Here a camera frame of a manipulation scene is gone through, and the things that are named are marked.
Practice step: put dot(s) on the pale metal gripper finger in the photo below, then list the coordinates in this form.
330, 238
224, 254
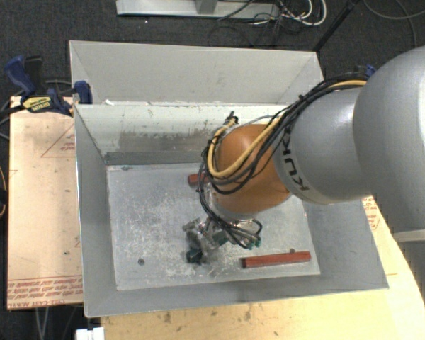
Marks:
192, 227
206, 247

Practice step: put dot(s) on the dark green flat block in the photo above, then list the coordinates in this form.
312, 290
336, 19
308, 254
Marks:
194, 254

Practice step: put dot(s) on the grey metal bin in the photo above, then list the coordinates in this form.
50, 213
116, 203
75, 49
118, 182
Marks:
156, 211

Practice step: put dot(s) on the red-brown flat block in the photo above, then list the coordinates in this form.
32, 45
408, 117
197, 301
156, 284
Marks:
276, 259
193, 180

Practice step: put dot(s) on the brown cardboard board, red print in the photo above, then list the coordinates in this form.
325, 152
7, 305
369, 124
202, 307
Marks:
42, 197

